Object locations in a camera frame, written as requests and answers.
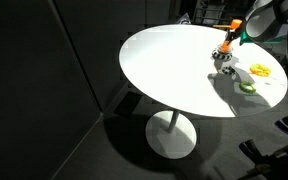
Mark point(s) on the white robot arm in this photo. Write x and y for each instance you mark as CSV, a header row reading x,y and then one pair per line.
x,y
270,18

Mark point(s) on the orange rod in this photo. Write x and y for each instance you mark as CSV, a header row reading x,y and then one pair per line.
x,y
236,23

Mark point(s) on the dark metal rack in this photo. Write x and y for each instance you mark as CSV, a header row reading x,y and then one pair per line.
x,y
210,11

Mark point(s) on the white table pedestal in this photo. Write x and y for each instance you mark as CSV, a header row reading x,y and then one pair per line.
x,y
170,136

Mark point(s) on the small white triangular object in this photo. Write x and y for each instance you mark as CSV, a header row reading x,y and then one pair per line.
x,y
184,20

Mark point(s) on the dark clamp tripod assembly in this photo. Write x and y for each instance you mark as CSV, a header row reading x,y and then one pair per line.
x,y
277,156

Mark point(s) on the wooden stick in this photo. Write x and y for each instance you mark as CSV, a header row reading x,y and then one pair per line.
x,y
220,26

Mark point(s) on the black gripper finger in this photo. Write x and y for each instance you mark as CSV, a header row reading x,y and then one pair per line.
x,y
232,36

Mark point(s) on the teal camera mount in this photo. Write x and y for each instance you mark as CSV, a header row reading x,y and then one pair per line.
x,y
245,39

